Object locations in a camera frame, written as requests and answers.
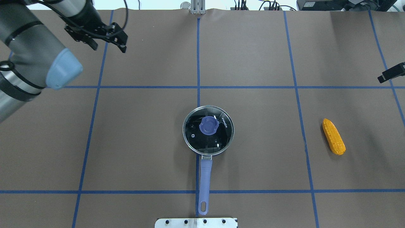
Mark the yellow toy corn cob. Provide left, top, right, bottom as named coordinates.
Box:
left=322, top=118, right=346, bottom=155

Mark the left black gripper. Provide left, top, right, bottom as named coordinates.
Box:
left=65, top=23, right=128, bottom=53

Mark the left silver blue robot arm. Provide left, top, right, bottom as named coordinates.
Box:
left=0, top=0, right=128, bottom=122

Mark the aluminium frame post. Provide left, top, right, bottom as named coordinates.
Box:
left=180, top=0, right=206, bottom=15

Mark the glass lid purple knob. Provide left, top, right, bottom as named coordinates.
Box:
left=182, top=105, right=235, bottom=156

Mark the dark blue saucepan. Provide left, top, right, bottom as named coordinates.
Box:
left=182, top=105, right=235, bottom=216

